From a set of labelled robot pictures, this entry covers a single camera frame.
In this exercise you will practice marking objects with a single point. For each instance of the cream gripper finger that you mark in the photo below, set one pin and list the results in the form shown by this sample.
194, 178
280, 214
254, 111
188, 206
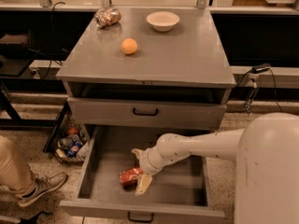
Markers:
143, 183
138, 152

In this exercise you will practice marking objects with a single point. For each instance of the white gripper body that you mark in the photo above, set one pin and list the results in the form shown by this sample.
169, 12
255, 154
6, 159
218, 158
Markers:
146, 162

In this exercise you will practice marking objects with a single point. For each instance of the red coke can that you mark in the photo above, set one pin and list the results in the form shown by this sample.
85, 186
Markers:
130, 176

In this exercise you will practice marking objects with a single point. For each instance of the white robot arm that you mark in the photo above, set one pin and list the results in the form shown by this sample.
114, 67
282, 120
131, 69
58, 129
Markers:
266, 154

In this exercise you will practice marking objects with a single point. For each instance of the closed grey upper drawer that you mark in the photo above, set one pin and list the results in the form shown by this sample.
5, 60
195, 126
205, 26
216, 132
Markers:
147, 114

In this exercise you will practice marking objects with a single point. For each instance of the open grey lower drawer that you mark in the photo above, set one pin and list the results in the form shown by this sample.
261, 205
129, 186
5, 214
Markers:
179, 194

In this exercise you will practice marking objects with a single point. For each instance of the blue can in basket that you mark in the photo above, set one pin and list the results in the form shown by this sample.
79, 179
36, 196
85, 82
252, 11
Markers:
73, 149

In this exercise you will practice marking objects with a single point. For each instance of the grey drawer cabinet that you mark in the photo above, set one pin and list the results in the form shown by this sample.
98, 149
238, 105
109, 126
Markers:
184, 65

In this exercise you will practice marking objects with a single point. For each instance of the grey sneaker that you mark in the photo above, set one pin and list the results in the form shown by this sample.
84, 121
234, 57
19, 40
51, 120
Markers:
43, 185

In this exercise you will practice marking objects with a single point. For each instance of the orange fruit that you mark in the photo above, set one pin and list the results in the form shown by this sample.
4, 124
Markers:
129, 46

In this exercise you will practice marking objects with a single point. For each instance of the khaki trouser leg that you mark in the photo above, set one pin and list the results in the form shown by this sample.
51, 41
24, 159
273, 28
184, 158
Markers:
15, 172

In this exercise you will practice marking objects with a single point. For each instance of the white bowl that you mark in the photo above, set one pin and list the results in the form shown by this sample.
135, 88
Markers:
163, 21

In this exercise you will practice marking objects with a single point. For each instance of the crumpled snack bag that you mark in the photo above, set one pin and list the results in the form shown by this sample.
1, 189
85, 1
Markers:
108, 17

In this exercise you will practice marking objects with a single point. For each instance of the black power adapter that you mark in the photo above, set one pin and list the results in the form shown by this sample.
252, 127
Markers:
260, 68

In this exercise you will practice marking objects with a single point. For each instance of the wire basket of items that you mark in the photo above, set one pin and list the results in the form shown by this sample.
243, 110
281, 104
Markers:
69, 132

